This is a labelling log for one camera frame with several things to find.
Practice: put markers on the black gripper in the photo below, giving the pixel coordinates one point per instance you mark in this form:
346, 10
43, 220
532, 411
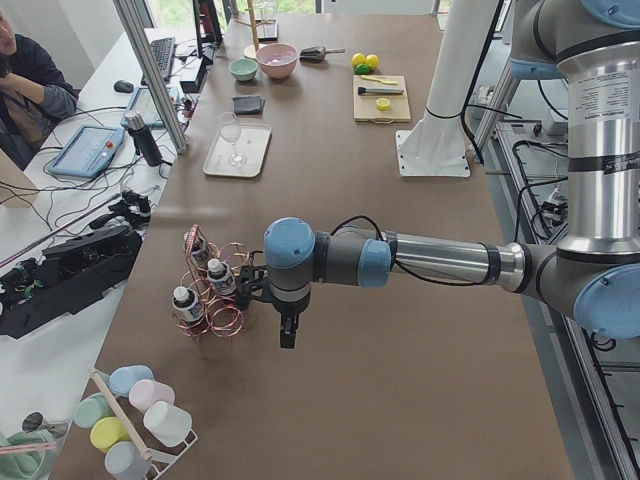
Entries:
286, 308

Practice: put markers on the copper wire bottle basket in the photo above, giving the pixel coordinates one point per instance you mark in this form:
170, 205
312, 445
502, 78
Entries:
221, 318

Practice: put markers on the tea bottle white cap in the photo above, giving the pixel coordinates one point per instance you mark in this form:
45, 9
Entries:
187, 305

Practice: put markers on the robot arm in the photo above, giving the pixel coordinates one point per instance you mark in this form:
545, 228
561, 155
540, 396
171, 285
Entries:
592, 274

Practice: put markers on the tea bottle in basket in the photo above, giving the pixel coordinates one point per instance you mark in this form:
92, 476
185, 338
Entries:
200, 253
221, 277

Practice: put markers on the tea bottle in basket rear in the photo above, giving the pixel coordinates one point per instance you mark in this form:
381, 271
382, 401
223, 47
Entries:
200, 253

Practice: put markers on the white cup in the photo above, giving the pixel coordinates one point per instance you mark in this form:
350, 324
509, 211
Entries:
168, 423

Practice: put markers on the pink cup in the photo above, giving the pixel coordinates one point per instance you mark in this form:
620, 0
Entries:
146, 392

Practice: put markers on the blue cup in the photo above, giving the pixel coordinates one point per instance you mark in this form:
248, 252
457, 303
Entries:
123, 378

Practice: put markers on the cream rectangular tray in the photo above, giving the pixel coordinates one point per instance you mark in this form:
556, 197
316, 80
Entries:
252, 144

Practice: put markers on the clear wine glass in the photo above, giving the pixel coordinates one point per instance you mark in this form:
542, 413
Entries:
230, 131

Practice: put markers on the yellow cup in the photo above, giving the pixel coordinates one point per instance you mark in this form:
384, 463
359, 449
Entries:
106, 432

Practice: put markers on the green cup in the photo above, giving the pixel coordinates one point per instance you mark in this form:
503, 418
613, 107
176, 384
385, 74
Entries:
91, 410

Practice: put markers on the grey cup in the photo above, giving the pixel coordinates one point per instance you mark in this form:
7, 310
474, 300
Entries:
123, 461

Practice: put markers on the black equipment case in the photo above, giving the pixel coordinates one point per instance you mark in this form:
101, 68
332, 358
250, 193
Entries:
70, 277

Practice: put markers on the grey folded cloth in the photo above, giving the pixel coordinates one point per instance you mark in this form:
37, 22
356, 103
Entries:
248, 105

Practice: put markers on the black thermos bottle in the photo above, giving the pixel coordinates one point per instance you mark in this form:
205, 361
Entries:
144, 141

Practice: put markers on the lemon half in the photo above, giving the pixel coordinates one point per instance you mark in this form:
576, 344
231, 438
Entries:
383, 104

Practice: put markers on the wooden cutting board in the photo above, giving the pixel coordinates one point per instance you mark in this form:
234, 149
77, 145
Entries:
364, 107

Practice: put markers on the steel muddler black tip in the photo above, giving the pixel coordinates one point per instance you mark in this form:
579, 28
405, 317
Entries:
362, 90

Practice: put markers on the yellow plastic knife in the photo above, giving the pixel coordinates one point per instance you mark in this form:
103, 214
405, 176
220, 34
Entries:
378, 80

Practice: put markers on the green bowl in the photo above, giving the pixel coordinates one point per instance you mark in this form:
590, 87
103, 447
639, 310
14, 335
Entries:
243, 70

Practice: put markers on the pink bowl with ice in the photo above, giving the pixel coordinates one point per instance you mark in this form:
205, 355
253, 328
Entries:
277, 60

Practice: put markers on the blue teach pendant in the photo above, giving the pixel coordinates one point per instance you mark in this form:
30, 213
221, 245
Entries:
88, 153
142, 102

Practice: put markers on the metal scoop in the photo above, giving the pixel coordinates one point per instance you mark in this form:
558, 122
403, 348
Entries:
317, 54

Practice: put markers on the black computer mouse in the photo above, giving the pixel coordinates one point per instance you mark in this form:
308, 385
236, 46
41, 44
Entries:
122, 86

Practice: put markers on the black keyboard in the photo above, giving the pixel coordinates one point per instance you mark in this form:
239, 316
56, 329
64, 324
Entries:
163, 50

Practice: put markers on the wooden glass rack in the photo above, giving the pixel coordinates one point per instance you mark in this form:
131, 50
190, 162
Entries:
261, 18

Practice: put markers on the seated person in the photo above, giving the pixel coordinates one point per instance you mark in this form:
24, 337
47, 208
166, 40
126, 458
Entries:
35, 96

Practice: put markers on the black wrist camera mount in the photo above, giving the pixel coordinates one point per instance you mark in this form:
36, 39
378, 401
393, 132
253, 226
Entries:
252, 284

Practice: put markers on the white wire cup rack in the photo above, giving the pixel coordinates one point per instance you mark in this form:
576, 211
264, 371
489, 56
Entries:
162, 459

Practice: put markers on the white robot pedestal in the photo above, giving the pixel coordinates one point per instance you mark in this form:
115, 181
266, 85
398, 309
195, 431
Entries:
436, 146

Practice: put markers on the aluminium frame post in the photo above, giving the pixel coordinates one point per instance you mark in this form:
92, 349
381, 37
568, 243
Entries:
132, 23

